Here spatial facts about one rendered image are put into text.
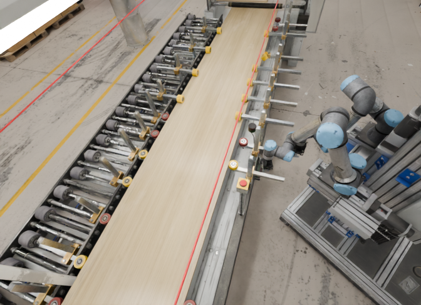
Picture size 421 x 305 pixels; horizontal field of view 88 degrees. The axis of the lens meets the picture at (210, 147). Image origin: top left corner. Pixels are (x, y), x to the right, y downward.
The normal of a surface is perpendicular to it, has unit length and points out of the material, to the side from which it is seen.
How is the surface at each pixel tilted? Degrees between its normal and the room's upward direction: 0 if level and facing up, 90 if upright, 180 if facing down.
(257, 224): 0
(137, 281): 0
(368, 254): 0
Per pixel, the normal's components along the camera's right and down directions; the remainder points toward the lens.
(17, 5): 0.95, 0.20
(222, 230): -0.10, -0.58
